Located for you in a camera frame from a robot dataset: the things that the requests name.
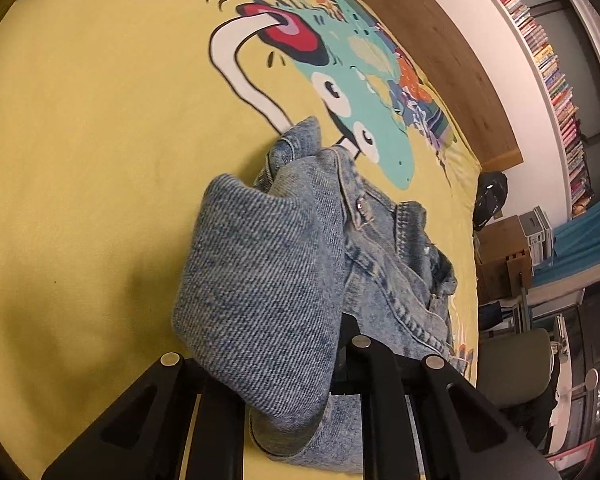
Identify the blue denim jacket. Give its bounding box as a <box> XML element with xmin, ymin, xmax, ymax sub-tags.
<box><xmin>172</xmin><ymin>118</ymin><xmax>457</xmax><ymax>474</ymax></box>

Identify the grey chair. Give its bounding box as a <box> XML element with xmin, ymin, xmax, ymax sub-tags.
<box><xmin>477</xmin><ymin>328</ymin><xmax>556</xmax><ymax>408</ymax></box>

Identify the wooden drawer cabinet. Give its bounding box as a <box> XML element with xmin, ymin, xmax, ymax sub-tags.
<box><xmin>475</xmin><ymin>216</ymin><xmax>533</xmax><ymax>304</ymax></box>

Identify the grey storage box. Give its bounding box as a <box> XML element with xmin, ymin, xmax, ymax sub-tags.
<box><xmin>519</xmin><ymin>206</ymin><xmax>554</xmax><ymax>266</ymax></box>

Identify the black backpack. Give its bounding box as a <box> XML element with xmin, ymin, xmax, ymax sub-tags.
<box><xmin>472</xmin><ymin>171</ymin><xmax>508</xmax><ymax>231</ymax></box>

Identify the teal curtain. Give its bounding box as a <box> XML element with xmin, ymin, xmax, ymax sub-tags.
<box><xmin>533</xmin><ymin>202</ymin><xmax>600</xmax><ymax>287</ymax></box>

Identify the row of books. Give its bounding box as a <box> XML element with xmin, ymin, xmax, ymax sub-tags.
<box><xmin>498</xmin><ymin>0</ymin><xmax>592</xmax><ymax>217</ymax></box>

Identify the yellow printed bedspread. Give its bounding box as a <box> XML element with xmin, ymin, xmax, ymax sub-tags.
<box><xmin>0</xmin><ymin>0</ymin><xmax>480</xmax><ymax>479</ymax></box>

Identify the wooden headboard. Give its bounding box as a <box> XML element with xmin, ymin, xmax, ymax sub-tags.
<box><xmin>362</xmin><ymin>0</ymin><xmax>524</xmax><ymax>171</ymax></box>

